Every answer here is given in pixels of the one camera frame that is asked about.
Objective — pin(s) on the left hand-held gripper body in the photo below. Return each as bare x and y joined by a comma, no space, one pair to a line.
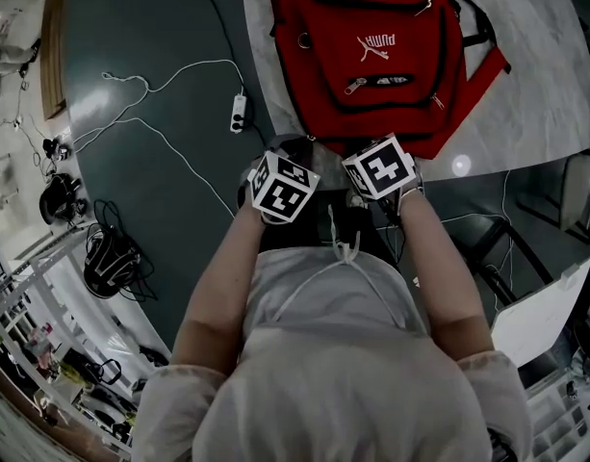
280,193

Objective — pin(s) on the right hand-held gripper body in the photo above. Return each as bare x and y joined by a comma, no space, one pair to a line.
381,169

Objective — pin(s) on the red backpack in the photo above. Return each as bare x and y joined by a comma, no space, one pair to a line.
371,17

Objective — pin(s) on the person's left forearm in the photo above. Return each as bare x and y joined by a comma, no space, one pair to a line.
222,267

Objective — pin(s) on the person's right forearm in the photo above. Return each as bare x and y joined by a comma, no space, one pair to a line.
439,267

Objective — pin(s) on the person's black trousers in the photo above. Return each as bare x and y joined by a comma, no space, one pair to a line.
314,229

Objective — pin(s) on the white power strip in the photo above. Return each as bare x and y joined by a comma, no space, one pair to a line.
238,112

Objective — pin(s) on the grey chair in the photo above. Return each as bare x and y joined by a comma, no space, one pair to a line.
511,253
581,190

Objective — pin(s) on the person's white shirt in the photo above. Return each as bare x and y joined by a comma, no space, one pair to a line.
333,383

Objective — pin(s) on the white flat board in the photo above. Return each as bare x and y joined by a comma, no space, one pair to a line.
540,313

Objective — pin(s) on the small black device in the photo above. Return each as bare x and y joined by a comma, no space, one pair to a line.
56,149

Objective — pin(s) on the wooden floor ramp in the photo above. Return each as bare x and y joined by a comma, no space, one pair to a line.
54,41

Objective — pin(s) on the white metal rack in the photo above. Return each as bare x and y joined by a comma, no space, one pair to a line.
30,306

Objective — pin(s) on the white compartment organizer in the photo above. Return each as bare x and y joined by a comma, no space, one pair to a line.
559,419

